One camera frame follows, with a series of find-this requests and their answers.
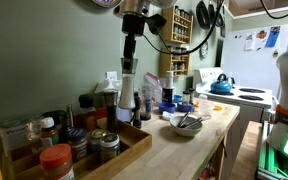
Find orange lid spice jar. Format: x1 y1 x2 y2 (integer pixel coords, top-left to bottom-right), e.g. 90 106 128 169
39 143 75 180

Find white cap brown bottle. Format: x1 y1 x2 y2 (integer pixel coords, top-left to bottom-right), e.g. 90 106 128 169
38 117 60 149

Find white electric stove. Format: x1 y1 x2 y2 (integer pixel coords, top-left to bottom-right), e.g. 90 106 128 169
193 67 274 180

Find green lit robot base platform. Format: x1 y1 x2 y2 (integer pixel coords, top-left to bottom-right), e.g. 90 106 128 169
255 121 288 180

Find black burner coil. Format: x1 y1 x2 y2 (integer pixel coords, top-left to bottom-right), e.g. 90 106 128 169
238 94 265 102
238 87 267 94

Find small glass shaker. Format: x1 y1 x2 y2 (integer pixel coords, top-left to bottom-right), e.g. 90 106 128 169
182 90 191 105
188 87 196 104

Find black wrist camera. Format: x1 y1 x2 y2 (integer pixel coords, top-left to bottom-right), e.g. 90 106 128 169
145 13 168 36

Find white refrigerator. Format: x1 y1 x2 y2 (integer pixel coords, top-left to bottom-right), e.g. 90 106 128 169
221 22 288 101

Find white napkin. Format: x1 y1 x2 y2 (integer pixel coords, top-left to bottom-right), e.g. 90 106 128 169
161 110 176 121

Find decorative wall plate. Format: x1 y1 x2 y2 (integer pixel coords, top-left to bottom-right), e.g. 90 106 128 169
91 0 123 9

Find wooden kitchen cart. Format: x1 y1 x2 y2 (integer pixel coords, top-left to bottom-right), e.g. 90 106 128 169
110 99 242 180

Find metal whisk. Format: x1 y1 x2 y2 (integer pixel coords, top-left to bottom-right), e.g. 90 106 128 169
183 114 213 129

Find gold lid glass jar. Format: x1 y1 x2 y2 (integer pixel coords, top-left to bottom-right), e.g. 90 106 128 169
88 129 108 154

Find white salt cellar steel top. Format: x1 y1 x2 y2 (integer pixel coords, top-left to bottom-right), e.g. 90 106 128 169
118 57 139 110

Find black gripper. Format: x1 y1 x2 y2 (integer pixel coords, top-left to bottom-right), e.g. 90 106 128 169
121 13 147 71

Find black pepper mill steel top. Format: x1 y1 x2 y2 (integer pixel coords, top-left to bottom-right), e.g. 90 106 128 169
102 89 119 134

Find black cap dark bottle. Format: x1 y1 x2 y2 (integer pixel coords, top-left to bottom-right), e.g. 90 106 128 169
78 93 98 133

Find blue lid spice jar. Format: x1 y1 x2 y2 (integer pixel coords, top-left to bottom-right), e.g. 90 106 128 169
67 128 88 163

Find white paper sheet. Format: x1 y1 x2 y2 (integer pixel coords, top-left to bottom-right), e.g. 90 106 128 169
244 32 256 51

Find white lid spice jar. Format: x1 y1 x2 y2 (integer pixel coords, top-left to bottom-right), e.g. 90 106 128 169
99 133 122 164

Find black hanging pan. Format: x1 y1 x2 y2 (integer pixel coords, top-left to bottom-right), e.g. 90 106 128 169
195 0 212 30
215 11 226 28
207 0 217 24

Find red box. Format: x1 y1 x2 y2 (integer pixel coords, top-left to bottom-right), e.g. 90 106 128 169
95 106 108 122

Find black lid jar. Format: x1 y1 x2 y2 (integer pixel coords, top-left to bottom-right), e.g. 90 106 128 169
43 109 68 134

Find wooden spice rack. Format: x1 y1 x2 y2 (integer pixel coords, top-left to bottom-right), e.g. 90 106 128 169
159 45 190 78
160 3 194 45

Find white printed box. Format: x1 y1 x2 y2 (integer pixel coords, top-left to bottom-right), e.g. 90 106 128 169
0 119 32 151

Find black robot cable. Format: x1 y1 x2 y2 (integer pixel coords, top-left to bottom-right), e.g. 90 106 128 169
142 0 288 56

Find blue paper sheet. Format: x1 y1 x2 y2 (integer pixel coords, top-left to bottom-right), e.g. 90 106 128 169
265 25 282 48

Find clear plastic zip bag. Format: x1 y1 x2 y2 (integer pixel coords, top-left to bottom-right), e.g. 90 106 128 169
141 72 165 108

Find colourful paper sheet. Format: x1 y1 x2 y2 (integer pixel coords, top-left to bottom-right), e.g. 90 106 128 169
255 29 268 51

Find tall glass jar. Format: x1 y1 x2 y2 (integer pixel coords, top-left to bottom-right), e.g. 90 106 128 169
139 84 153 122

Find blue kettle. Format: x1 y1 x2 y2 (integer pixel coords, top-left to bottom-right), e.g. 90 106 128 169
210 73 234 95

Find wooden spice tray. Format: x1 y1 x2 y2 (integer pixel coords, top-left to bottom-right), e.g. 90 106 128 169
3 114 153 180

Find clear glass jar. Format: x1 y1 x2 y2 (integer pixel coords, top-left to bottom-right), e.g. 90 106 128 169
25 116 45 141

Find thin steel bottle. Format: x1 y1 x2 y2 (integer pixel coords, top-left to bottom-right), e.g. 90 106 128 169
65 104 75 129

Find crumpled white plastic bag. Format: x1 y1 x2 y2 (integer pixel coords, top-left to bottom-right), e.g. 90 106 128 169
93 78 125 98

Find white ceramic bowl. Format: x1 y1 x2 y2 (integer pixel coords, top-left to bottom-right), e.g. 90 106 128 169
169 114 204 138

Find metal tongs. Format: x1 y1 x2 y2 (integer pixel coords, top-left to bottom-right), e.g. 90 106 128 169
177 110 192 129

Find white wall outlet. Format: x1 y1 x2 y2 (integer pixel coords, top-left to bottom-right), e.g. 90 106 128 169
105 71 118 82

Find small black pepper shaker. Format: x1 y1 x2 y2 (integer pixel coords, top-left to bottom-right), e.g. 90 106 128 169
132 91 143 129

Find blue bowl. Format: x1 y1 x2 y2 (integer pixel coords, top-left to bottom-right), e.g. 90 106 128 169
176 102 195 113
158 101 177 115

